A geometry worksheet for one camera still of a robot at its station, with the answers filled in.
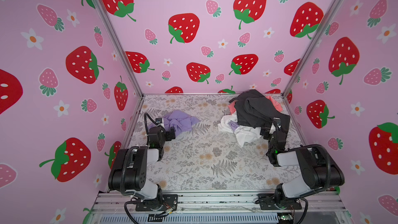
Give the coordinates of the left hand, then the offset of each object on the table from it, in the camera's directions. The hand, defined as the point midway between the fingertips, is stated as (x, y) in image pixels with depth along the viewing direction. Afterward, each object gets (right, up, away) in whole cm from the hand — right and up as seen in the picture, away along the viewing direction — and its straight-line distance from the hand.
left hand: (165, 127), depth 95 cm
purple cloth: (+8, +3, +6) cm, 11 cm away
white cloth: (+49, -4, -2) cm, 49 cm away
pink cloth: (+73, +17, +13) cm, 76 cm away
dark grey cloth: (+55, +12, -2) cm, 56 cm away
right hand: (+66, +2, -4) cm, 66 cm away
